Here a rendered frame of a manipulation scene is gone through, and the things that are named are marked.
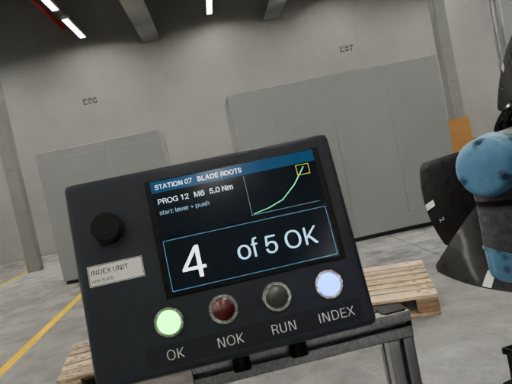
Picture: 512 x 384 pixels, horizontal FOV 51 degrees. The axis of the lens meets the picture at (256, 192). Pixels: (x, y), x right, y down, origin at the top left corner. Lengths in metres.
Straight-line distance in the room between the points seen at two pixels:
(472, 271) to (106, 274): 0.75
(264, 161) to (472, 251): 0.66
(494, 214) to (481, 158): 0.08
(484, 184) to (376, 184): 6.00
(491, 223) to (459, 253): 0.38
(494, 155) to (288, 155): 0.28
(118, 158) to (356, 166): 3.48
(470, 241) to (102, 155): 7.28
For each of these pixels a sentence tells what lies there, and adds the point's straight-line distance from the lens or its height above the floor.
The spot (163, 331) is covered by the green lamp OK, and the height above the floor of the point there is 1.11.
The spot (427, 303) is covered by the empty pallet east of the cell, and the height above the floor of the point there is 0.09.
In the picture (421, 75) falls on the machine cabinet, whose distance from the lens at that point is 6.98.
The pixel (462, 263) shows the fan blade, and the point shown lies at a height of 0.97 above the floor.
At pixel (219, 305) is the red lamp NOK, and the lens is 0.49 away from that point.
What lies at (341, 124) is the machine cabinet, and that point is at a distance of 6.61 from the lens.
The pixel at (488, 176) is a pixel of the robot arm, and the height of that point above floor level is 1.17.
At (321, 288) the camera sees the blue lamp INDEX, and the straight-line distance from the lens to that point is 0.50.
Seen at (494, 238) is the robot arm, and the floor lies 1.08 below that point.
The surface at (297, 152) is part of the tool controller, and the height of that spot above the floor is 1.24.
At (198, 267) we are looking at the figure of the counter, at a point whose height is 1.16.
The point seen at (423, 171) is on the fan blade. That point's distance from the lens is 1.45.
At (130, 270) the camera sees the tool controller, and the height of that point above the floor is 1.17.
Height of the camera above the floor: 1.24
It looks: 3 degrees down
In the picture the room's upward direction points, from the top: 12 degrees counter-clockwise
